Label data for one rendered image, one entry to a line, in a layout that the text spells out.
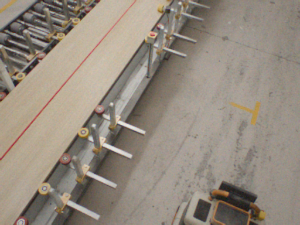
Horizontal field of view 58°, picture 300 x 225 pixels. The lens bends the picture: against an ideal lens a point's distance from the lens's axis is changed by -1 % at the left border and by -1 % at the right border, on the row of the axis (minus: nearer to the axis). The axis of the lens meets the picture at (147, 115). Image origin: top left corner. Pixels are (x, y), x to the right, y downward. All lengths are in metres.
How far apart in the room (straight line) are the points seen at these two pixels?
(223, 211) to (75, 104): 1.41
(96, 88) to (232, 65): 2.35
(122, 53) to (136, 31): 0.36
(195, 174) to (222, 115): 0.91
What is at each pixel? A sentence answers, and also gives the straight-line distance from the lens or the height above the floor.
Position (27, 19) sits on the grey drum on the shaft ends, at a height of 0.83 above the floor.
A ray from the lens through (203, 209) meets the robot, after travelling 2.08.
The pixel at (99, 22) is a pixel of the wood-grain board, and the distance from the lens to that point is 3.12.
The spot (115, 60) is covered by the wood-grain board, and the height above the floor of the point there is 0.90.
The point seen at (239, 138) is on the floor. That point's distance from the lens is 3.44.
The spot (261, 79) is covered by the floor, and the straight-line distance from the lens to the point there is 4.18.
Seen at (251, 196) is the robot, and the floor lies 0.94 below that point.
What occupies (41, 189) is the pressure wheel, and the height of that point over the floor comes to 0.90.
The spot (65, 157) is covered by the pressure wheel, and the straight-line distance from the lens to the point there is 2.10.
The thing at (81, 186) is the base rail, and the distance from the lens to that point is 2.21.
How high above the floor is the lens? 2.75
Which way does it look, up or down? 55 degrees down
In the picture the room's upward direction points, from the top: 6 degrees clockwise
